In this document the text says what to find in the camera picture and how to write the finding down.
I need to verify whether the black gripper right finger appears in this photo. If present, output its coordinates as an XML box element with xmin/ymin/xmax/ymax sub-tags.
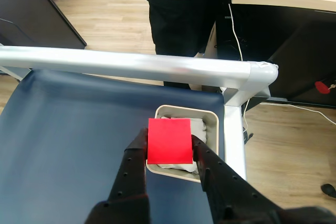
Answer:
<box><xmin>191</xmin><ymin>134</ymin><xmax>336</xmax><ymax>224</ymax></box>

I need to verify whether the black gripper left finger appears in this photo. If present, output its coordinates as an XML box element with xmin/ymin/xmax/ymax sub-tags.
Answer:
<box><xmin>83</xmin><ymin>128</ymin><xmax>151</xmax><ymax>224</ymax></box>

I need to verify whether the red cube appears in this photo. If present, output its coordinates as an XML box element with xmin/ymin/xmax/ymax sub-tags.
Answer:
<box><xmin>146</xmin><ymin>118</ymin><xmax>194</xmax><ymax>165</ymax></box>

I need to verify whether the beige open box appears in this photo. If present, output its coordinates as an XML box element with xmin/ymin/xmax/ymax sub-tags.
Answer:
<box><xmin>145</xmin><ymin>104</ymin><xmax>220</xmax><ymax>184</ymax></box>

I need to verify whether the white padding paper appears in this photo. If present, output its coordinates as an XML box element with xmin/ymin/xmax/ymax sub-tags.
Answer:
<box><xmin>156</xmin><ymin>115</ymin><xmax>208</xmax><ymax>174</ymax></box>

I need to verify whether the dark table mat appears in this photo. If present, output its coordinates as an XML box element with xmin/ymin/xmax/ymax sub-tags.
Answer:
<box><xmin>0</xmin><ymin>69</ymin><xmax>226</xmax><ymax>224</ymax></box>

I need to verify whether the black shoe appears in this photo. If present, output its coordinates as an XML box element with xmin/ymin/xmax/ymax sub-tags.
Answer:
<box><xmin>321</xmin><ymin>183</ymin><xmax>336</xmax><ymax>199</ymax></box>

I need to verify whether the red tag with key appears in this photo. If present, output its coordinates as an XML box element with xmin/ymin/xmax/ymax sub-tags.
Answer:
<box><xmin>314</xmin><ymin>80</ymin><xmax>336</xmax><ymax>95</ymax></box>

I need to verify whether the beige desk with black panel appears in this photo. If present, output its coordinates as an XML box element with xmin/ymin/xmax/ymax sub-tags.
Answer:
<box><xmin>217</xmin><ymin>0</ymin><xmax>336</xmax><ymax>110</ymax></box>

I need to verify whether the person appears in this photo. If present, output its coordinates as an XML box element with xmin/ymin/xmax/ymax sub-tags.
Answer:
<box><xmin>141</xmin><ymin>0</ymin><xmax>229</xmax><ymax>90</ymax></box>

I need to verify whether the dark desk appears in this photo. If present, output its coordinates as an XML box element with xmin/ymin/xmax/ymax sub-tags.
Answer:
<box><xmin>0</xmin><ymin>0</ymin><xmax>88</xmax><ymax>50</ymax></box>

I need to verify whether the silver table frame rail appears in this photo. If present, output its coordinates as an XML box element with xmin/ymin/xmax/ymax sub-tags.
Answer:
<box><xmin>0</xmin><ymin>45</ymin><xmax>279</xmax><ymax>183</ymax></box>

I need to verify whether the white cable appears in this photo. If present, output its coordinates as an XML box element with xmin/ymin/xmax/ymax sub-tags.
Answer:
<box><xmin>227</xmin><ymin>3</ymin><xmax>336</xmax><ymax>137</ymax></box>

